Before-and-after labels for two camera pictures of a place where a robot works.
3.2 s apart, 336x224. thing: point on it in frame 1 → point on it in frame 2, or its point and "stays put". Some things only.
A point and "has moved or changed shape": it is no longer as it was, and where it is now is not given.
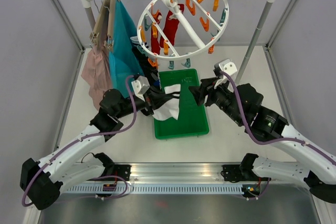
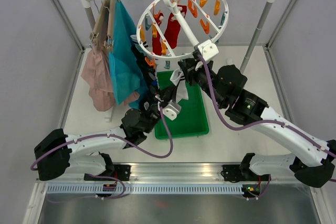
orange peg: [154, 64] has moved or changed shape
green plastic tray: [193, 119] stays put
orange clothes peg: [154, 14] has moved or changed shape
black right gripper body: [220, 95] → [196, 73]
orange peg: [143, 35] stays put
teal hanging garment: [124, 60] stays put
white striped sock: [171, 109] has moved or changed shape
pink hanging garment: [96, 72] stays put
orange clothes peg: [155, 31] stays put
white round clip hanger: [181, 22] stays put
